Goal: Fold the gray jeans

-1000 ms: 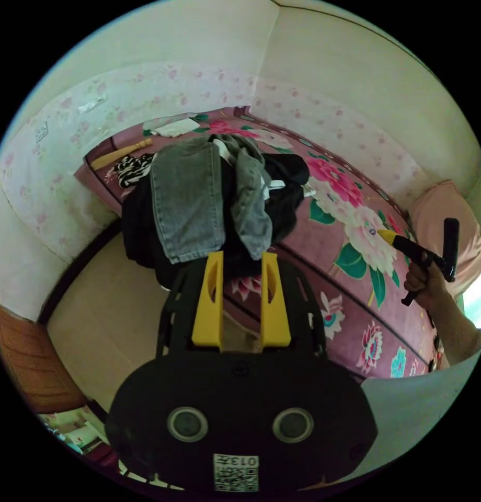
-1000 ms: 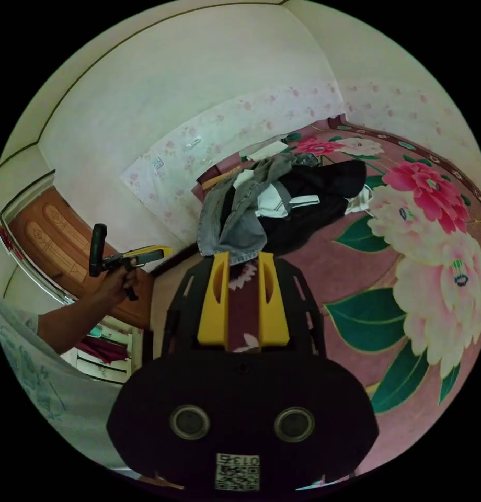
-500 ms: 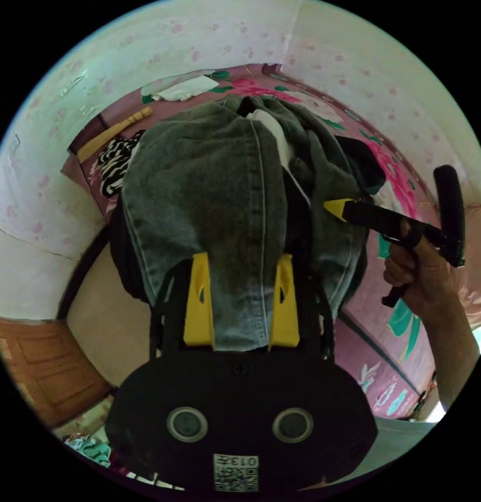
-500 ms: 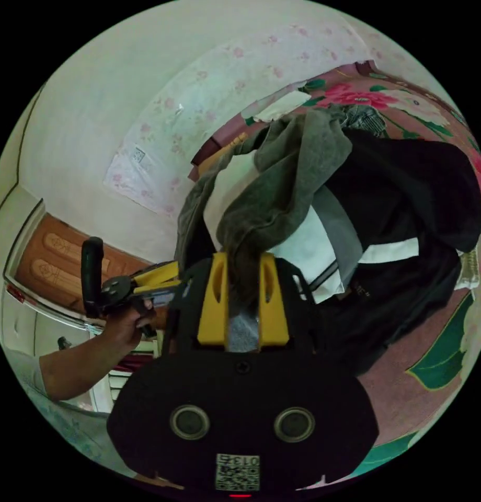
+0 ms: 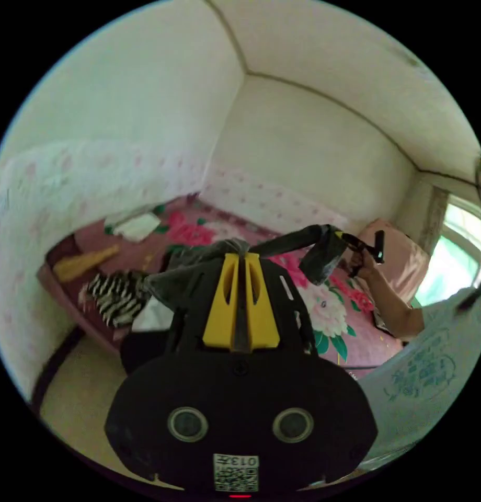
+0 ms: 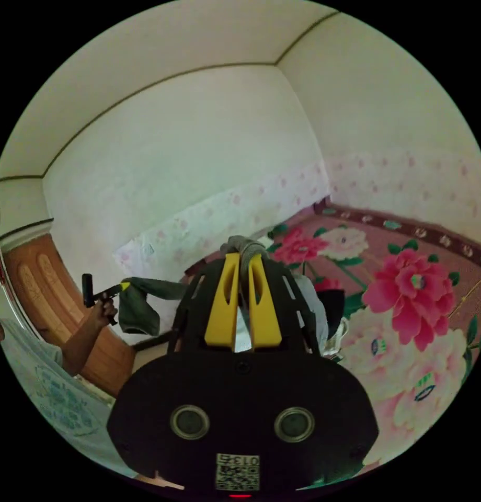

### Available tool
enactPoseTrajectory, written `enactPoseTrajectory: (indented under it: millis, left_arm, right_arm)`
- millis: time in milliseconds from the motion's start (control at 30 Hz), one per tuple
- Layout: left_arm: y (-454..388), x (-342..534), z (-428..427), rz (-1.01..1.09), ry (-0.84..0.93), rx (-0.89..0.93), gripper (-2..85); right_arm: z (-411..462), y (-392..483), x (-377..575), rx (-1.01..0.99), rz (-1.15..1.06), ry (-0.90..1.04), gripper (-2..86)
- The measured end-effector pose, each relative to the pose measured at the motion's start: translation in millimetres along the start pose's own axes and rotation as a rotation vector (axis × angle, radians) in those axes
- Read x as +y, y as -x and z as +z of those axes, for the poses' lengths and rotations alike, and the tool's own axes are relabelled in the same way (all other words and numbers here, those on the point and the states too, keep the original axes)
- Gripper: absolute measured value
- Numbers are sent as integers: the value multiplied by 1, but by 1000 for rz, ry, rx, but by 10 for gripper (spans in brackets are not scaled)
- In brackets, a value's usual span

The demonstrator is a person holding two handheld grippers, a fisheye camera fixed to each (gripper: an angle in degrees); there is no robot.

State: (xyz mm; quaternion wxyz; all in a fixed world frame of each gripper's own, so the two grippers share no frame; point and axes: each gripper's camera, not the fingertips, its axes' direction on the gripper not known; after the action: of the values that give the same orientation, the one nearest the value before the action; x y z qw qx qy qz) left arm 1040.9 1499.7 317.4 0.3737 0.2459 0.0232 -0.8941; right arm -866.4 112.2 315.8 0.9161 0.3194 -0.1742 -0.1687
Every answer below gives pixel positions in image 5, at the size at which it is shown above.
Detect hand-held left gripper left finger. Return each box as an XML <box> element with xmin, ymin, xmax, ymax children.
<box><xmin>202</xmin><ymin>253</ymin><xmax>239</xmax><ymax>349</ymax></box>

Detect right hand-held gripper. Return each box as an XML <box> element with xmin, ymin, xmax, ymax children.
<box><xmin>334</xmin><ymin>231</ymin><xmax>379</xmax><ymax>278</ymax></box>

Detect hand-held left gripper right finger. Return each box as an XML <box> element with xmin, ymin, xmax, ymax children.
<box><xmin>245</xmin><ymin>253</ymin><xmax>281</xmax><ymax>350</ymax></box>

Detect gray jeans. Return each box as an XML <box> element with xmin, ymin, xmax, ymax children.
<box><xmin>144</xmin><ymin>224</ymin><xmax>349</xmax><ymax>314</ymax></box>

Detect person's right forearm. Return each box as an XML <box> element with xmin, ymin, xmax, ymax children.
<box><xmin>365</xmin><ymin>263</ymin><xmax>426</xmax><ymax>341</ymax></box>

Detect person's right hand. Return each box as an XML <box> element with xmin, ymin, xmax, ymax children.
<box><xmin>350</xmin><ymin>250</ymin><xmax>379</xmax><ymax>281</ymax></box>

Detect pink pillow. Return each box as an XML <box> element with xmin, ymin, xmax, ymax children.
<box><xmin>357</xmin><ymin>219</ymin><xmax>431</xmax><ymax>305</ymax></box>

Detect bed with pink floral sheet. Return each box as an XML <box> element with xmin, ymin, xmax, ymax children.
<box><xmin>36</xmin><ymin>195</ymin><xmax>407</xmax><ymax>371</ymax></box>

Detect pile of clothes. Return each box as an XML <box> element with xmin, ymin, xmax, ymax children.
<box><xmin>78</xmin><ymin>270</ymin><xmax>175</xmax><ymax>334</ymax></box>

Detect window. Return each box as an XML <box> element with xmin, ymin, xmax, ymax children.
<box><xmin>414</xmin><ymin>194</ymin><xmax>481</xmax><ymax>309</ymax></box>

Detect white folded cloth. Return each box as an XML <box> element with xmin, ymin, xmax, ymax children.
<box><xmin>104</xmin><ymin>211</ymin><xmax>162</xmax><ymax>243</ymax></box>

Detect yellow cloth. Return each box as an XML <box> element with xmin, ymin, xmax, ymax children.
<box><xmin>53</xmin><ymin>244</ymin><xmax>120</xmax><ymax>282</ymax></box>

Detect person's body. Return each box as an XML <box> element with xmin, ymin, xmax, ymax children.
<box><xmin>357</xmin><ymin>155</ymin><xmax>481</xmax><ymax>465</ymax></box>

